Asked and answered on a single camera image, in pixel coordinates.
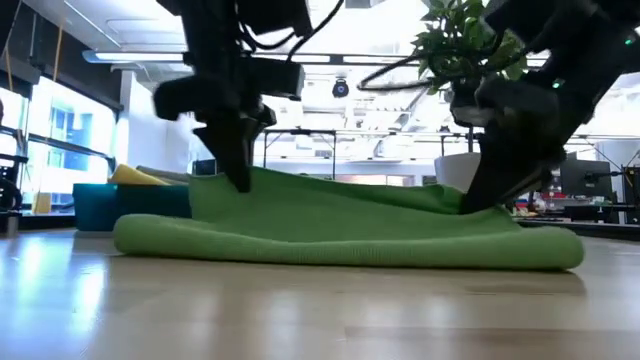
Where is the white plant pot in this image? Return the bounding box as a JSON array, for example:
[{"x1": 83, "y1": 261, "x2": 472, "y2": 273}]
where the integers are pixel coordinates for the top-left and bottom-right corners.
[{"x1": 433, "y1": 152, "x2": 482, "y2": 194}]

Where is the teal plastic bin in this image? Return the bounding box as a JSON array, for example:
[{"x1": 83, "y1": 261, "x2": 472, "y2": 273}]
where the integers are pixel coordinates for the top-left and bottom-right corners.
[{"x1": 72, "y1": 183, "x2": 192, "y2": 232}]

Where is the yellow power cable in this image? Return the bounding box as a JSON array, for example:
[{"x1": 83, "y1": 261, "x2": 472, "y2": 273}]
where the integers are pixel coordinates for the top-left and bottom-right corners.
[{"x1": 30, "y1": 22, "x2": 66, "y2": 215}]

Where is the small black monitor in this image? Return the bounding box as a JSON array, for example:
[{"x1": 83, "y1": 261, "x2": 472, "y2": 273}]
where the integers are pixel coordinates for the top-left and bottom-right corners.
[{"x1": 192, "y1": 158, "x2": 219, "y2": 176}]

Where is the large black monitor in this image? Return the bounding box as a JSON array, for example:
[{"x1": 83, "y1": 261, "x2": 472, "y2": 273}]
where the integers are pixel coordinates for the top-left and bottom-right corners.
[{"x1": 558, "y1": 157, "x2": 614, "y2": 201}]

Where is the green leafy plant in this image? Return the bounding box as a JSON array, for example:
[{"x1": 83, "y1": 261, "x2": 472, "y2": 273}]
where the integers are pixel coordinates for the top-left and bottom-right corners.
[{"x1": 412, "y1": 0, "x2": 529, "y2": 154}]

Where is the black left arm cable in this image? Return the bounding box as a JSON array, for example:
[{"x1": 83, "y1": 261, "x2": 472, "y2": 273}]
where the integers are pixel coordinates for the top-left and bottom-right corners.
[{"x1": 239, "y1": 0, "x2": 346, "y2": 64}]

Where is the yellow microfiber towel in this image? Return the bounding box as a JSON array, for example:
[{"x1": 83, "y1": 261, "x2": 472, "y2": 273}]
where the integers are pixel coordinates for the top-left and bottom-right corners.
[{"x1": 108, "y1": 163, "x2": 171, "y2": 187}]

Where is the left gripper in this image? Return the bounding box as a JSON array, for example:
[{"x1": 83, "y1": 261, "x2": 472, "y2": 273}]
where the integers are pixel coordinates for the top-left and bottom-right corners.
[{"x1": 152, "y1": 49, "x2": 277, "y2": 194}]

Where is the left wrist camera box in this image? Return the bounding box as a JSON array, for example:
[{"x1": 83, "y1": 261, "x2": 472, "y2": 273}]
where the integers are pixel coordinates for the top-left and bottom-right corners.
[{"x1": 249, "y1": 57, "x2": 306, "y2": 101}]

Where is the ceiling light bar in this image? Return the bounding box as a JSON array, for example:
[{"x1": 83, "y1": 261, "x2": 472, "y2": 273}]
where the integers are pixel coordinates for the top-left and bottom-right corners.
[{"x1": 82, "y1": 49, "x2": 419, "y2": 66}]

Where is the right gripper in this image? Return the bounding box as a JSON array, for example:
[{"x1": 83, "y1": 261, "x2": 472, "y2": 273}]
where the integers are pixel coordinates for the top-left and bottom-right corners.
[{"x1": 459, "y1": 74, "x2": 596, "y2": 215}]

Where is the green microfiber towel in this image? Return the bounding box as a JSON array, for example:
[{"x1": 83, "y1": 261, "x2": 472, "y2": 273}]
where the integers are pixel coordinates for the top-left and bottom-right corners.
[{"x1": 112, "y1": 167, "x2": 585, "y2": 271}]

